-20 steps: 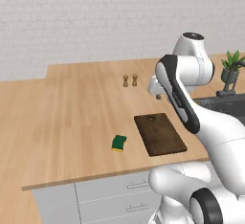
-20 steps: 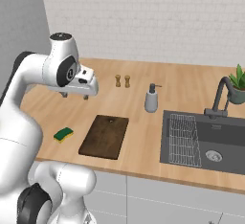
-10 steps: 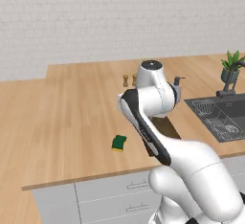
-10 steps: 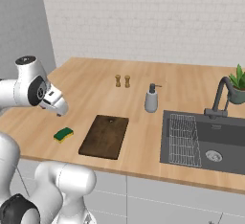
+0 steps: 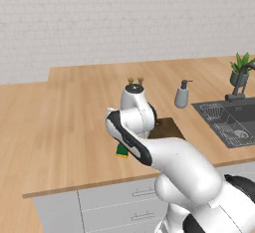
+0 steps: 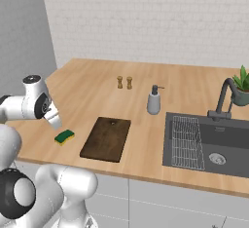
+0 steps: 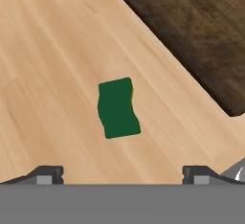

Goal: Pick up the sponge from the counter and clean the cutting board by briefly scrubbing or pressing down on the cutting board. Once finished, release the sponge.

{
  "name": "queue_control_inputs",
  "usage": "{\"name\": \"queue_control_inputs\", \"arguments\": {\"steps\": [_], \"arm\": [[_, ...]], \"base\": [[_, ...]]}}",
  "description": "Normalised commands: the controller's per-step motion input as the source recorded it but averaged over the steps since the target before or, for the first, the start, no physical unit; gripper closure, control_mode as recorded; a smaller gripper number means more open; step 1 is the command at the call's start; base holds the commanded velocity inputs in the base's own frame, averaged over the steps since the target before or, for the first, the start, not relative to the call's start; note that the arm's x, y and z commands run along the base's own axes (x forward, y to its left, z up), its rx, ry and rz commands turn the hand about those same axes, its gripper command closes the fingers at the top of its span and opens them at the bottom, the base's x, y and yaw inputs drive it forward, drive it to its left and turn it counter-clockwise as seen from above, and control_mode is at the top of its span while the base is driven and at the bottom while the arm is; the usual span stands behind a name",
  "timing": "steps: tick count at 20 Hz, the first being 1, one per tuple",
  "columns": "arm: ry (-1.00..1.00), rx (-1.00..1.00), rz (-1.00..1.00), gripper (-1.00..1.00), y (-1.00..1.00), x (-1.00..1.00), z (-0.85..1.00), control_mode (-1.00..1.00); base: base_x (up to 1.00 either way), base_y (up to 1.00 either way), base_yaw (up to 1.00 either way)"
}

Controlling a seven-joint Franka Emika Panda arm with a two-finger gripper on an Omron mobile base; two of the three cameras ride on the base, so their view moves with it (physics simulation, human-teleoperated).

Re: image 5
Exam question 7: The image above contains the green plant in grey pot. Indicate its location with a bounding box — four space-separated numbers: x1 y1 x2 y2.
229 51 255 89

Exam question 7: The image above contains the grey drawer handle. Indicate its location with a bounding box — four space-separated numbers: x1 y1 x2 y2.
131 185 156 198
129 210 156 222

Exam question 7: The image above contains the dark brown cutting board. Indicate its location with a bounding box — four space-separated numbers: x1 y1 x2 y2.
146 116 186 141

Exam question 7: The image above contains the green and yellow sponge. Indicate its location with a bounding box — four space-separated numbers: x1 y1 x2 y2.
116 142 130 159

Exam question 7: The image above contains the grey drawer front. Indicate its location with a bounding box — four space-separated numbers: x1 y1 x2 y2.
77 176 162 212
80 198 169 233

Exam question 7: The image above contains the black tap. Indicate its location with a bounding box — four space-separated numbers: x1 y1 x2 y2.
224 63 255 103

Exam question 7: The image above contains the grey cabinet front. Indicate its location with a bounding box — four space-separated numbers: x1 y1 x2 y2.
213 161 255 179

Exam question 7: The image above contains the dark grey sink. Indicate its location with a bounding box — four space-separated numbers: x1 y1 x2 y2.
190 96 255 149

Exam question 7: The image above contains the grey soap dispenser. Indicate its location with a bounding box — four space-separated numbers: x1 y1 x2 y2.
174 79 194 110

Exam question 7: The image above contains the grey cabinet panel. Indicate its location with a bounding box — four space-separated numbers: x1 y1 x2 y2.
33 190 85 233

